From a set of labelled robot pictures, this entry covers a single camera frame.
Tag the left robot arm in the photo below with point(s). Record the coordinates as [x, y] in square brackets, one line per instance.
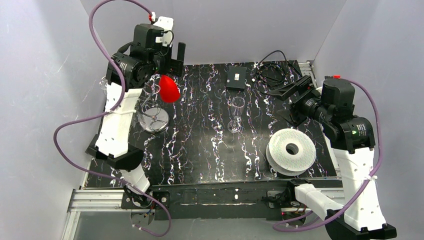
[149, 54]

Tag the white filament spool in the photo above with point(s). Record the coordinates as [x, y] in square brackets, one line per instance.
[290, 152]

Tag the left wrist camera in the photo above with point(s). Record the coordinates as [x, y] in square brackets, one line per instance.
[166, 24]

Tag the aluminium frame rail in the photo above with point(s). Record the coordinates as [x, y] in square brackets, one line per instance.
[92, 201]

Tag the black box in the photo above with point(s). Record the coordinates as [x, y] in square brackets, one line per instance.
[236, 77]

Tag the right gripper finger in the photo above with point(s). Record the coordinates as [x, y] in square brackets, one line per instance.
[299, 86]
[287, 115]

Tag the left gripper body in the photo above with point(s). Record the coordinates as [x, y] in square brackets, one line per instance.
[175, 62]

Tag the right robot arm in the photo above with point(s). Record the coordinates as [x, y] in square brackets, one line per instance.
[352, 139]

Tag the clear wine glass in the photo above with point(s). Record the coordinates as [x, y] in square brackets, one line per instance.
[103, 85]

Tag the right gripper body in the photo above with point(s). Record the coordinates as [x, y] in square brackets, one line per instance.
[296, 96]

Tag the red wine glass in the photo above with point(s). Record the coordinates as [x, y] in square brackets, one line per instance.
[169, 91]

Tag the clear champagne flute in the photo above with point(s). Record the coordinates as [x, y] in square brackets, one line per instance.
[237, 105]

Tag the chrome wine glass rack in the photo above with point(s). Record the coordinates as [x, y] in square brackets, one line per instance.
[151, 117]

